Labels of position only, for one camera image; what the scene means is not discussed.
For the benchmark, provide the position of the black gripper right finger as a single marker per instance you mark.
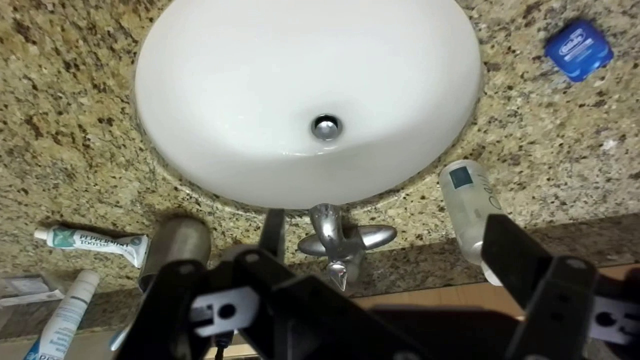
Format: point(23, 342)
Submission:
point(553, 300)

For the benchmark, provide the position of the clear plastic bottle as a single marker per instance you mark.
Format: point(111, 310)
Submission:
point(466, 201)

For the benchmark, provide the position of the clear plastic packet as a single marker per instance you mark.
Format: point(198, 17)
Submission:
point(26, 290)

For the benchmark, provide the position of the white toothpaste tube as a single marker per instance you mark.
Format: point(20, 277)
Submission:
point(86, 240)

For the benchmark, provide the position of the white toothbrush upright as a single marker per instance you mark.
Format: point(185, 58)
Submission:
point(67, 321)

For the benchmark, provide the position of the white oval sink basin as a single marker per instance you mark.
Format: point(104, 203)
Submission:
point(267, 101)

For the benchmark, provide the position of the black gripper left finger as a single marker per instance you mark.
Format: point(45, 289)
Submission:
point(301, 312)

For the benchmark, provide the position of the chrome faucet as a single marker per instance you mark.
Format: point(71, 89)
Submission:
point(332, 233)

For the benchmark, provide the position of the blue dental floss box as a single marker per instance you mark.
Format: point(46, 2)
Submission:
point(579, 50)

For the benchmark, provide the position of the small items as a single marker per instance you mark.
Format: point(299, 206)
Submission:
point(177, 240)

